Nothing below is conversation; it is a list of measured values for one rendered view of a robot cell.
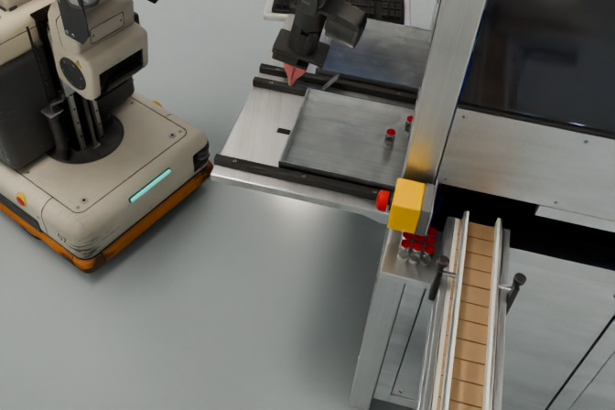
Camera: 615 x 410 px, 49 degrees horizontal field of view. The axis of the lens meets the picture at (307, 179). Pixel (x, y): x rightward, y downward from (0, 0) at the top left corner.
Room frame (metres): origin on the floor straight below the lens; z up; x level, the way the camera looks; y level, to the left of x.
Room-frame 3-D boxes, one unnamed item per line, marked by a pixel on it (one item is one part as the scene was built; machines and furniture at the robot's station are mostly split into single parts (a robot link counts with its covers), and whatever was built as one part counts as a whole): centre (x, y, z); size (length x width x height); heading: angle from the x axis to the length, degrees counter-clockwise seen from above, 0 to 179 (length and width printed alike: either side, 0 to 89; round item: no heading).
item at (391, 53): (1.44, -0.19, 0.90); 0.34 x 0.26 x 0.04; 80
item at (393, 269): (0.81, -0.23, 0.87); 0.14 x 0.13 x 0.02; 80
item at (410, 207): (0.84, -0.20, 0.99); 0.08 x 0.07 x 0.07; 80
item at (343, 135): (1.10, -0.13, 0.90); 0.34 x 0.26 x 0.04; 80
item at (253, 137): (1.28, -0.09, 0.87); 0.70 x 0.48 x 0.02; 170
